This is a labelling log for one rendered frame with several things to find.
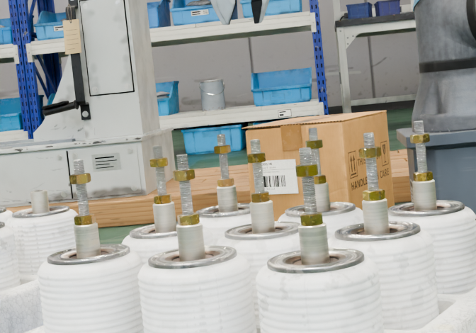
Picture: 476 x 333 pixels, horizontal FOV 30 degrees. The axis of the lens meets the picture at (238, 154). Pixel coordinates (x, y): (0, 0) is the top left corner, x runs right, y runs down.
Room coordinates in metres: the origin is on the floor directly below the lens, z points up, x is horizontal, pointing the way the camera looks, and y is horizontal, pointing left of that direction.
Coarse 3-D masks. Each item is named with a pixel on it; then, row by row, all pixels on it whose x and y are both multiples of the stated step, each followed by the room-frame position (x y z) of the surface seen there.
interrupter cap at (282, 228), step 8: (248, 224) 0.88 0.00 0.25; (280, 224) 0.86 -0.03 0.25; (288, 224) 0.86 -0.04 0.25; (296, 224) 0.85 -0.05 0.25; (232, 232) 0.85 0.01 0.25; (240, 232) 0.84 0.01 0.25; (248, 232) 0.85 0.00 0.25; (272, 232) 0.82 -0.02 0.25; (280, 232) 0.81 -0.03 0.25; (288, 232) 0.81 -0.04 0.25; (296, 232) 0.82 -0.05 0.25
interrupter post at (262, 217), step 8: (256, 208) 0.83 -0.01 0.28; (264, 208) 0.83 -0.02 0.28; (272, 208) 0.84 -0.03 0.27; (256, 216) 0.84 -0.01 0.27; (264, 216) 0.83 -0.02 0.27; (272, 216) 0.84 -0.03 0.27; (256, 224) 0.84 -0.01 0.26; (264, 224) 0.83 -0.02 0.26; (272, 224) 0.84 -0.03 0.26; (256, 232) 0.84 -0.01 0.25; (264, 232) 0.83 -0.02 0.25
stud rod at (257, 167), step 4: (252, 140) 0.84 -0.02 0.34; (256, 140) 0.84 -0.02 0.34; (252, 144) 0.84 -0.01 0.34; (256, 144) 0.84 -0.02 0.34; (252, 148) 0.84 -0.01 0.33; (256, 148) 0.84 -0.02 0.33; (260, 148) 0.84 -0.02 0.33; (252, 152) 0.84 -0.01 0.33; (256, 152) 0.84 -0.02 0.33; (260, 152) 0.84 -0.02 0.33; (256, 164) 0.84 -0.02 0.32; (260, 164) 0.84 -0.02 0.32; (256, 168) 0.84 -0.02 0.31; (260, 168) 0.84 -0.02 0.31; (256, 172) 0.84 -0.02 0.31; (260, 172) 0.84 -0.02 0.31; (256, 176) 0.84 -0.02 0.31; (260, 176) 0.84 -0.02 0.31; (256, 180) 0.84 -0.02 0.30; (260, 180) 0.84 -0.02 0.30; (256, 184) 0.84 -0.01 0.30; (260, 184) 0.84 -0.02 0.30; (256, 188) 0.84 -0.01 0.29; (260, 188) 0.84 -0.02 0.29; (264, 188) 0.84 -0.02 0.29; (256, 192) 0.84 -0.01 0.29; (260, 192) 0.84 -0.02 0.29
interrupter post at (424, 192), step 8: (416, 184) 0.87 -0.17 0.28; (424, 184) 0.87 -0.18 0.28; (432, 184) 0.87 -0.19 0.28; (416, 192) 0.87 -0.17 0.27; (424, 192) 0.87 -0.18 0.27; (432, 192) 0.87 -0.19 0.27; (416, 200) 0.87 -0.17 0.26; (424, 200) 0.87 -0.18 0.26; (432, 200) 0.87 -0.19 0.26; (416, 208) 0.87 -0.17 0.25; (424, 208) 0.87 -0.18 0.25; (432, 208) 0.87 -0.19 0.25
